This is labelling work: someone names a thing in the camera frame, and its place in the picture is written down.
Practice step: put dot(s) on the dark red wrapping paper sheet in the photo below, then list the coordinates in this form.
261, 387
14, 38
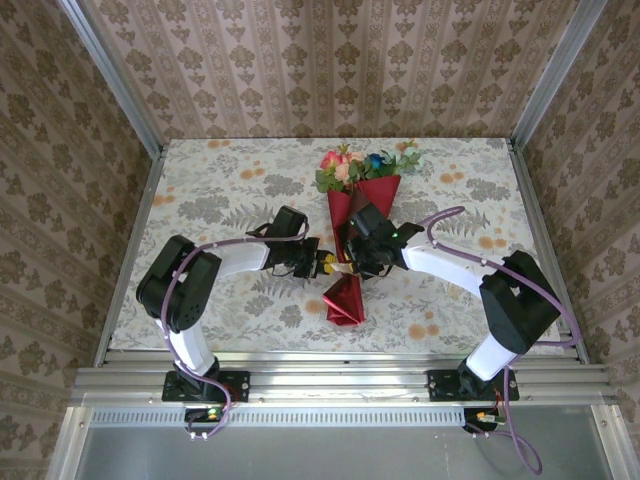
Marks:
345, 305

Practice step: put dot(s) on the peach fake rose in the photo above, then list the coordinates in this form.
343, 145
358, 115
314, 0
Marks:
347, 170

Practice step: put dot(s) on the blue fake flower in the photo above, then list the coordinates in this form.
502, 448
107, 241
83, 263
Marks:
375, 162

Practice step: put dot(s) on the red fake rose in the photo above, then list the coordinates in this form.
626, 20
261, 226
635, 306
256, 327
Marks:
331, 161

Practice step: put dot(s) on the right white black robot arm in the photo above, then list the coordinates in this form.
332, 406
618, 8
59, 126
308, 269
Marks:
520, 305

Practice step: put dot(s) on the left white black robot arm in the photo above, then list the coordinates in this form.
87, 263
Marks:
175, 290

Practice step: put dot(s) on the floral patterned table mat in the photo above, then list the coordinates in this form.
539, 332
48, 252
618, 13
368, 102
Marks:
225, 165

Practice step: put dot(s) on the small black electronics board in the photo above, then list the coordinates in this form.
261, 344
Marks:
472, 417
200, 414

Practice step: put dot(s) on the grey metal panel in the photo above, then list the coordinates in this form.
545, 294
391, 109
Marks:
325, 455

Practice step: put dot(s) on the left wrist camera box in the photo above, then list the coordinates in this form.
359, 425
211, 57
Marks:
290, 219

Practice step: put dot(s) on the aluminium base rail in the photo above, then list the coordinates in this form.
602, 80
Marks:
340, 380

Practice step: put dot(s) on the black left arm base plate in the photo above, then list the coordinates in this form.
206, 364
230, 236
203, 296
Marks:
235, 385

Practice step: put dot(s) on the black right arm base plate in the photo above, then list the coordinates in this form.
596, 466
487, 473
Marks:
442, 387

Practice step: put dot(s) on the aluminium table side rail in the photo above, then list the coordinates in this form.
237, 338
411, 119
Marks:
530, 200
136, 225

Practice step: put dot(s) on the aluminium frame post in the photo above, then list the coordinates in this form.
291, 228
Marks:
557, 75
114, 75

